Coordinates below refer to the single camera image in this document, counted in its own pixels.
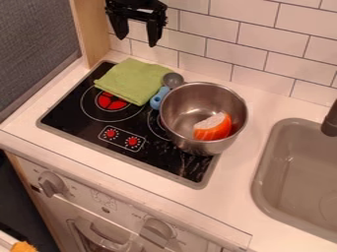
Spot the silver pot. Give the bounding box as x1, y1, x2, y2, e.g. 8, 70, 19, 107
158, 82, 250, 157

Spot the orange toy sushi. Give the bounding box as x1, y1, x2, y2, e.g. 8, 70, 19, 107
192, 111, 234, 142

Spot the toy sink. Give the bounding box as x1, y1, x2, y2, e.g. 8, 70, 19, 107
249, 117, 337, 244

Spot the blue handled spoon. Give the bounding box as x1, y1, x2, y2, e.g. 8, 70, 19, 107
148, 72, 186, 110

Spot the tap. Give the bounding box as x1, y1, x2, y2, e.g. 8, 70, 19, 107
319, 98, 337, 138

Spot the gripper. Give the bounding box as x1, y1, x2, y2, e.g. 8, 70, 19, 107
103, 0, 169, 48

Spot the toy stove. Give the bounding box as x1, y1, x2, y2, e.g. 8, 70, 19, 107
35, 59, 222, 190

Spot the green cloth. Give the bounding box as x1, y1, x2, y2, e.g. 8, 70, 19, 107
92, 58, 175, 107

